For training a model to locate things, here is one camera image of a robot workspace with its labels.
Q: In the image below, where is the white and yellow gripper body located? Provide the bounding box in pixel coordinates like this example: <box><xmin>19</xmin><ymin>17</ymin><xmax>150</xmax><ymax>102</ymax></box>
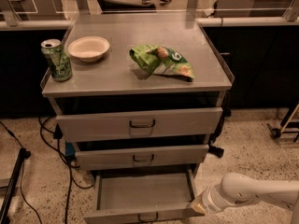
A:
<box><xmin>191</xmin><ymin>184</ymin><xmax>229</xmax><ymax>215</ymax></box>

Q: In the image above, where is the grey bottom drawer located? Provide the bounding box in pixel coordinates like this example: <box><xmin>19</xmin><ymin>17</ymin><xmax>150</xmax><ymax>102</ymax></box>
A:
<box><xmin>84</xmin><ymin>165</ymin><xmax>199</xmax><ymax>224</ymax></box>

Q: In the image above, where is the grey drawer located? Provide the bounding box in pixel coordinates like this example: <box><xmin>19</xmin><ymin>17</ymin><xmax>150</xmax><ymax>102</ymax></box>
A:
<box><xmin>84</xmin><ymin>165</ymin><xmax>199</xmax><ymax>224</ymax></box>
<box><xmin>76</xmin><ymin>145</ymin><xmax>208</xmax><ymax>171</ymax></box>
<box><xmin>57</xmin><ymin>107</ymin><xmax>222</xmax><ymax>142</ymax></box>

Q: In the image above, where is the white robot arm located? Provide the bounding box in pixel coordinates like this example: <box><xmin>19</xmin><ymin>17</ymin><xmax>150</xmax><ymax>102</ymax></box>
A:
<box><xmin>191</xmin><ymin>173</ymin><xmax>299</xmax><ymax>224</ymax></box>

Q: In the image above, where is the grey middle drawer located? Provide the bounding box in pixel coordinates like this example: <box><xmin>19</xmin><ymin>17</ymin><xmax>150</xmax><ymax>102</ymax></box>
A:
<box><xmin>76</xmin><ymin>145</ymin><xmax>208</xmax><ymax>171</ymax></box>

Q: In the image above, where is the grey metal drawer cabinet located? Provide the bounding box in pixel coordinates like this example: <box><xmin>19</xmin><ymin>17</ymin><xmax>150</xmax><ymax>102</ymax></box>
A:
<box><xmin>40</xmin><ymin>12</ymin><xmax>235</xmax><ymax>179</ymax></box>

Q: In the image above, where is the grey top drawer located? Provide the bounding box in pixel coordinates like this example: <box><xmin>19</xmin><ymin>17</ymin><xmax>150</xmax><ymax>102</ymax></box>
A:
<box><xmin>57</xmin><ymin>107</ymin><xmax>222</xmax><ymax>142</ymax></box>

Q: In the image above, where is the black cabinet caster wheel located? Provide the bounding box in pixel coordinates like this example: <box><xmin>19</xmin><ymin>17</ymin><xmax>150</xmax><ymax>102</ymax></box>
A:
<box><xmin>208</xmin><ymin>146</ymin><xmax>224</xmax><ymax>158</ymax></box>

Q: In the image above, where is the green chip bag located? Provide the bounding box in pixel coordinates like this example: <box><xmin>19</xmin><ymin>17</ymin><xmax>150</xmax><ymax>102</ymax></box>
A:
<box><xmin>129</xmin><ymin>45</ymin><xmax>194</xmax><ymax>79</ymax></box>

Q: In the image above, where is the white paper bowl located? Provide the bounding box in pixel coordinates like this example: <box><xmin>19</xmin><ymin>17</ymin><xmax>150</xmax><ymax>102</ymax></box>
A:
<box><xmin>67</xmin><ymin>36</ymin><xmax>110</xmax><ymax>63</ymax></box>

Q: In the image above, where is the black stand leg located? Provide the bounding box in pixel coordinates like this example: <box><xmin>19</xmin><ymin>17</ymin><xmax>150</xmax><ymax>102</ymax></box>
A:
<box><xmin>0</xmin><ymin>148</ymin><xmax>31</xmax><ymax>224</ymax></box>

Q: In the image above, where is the green soda can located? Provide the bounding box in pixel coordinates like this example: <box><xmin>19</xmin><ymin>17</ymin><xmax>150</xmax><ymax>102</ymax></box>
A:
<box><xmin>41</xmin><ymin>39</ymin><xmax>72</xmax><ymax>81</ymax></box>

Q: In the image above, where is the wheeled black cart frame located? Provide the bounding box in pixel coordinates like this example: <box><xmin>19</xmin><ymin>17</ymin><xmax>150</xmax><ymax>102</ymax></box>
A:
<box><xmin>267</xmin><ymin>102</ymin><xmax>299</xmax><ymax>142</ymax></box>

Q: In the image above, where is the black floor cable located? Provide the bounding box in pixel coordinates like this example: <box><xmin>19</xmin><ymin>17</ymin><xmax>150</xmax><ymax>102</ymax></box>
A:
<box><xmin>37</xmin><ymin>115</ymin><xmax>94</xmax><ymax>224</ymax></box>

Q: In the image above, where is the white window ledge rail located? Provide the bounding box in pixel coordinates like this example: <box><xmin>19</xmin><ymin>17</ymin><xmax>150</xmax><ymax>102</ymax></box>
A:
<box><xmin>0</xmin><ymin>16</ymin><xmax>299</xmax><ymax>32</ymax></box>

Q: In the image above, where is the thin black left cable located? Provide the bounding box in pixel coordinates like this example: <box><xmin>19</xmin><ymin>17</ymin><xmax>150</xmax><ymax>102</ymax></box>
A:
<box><xmin>0</xmin><ymin>121</ymin><xmax>43</xmax><ymax>224</ymax></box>

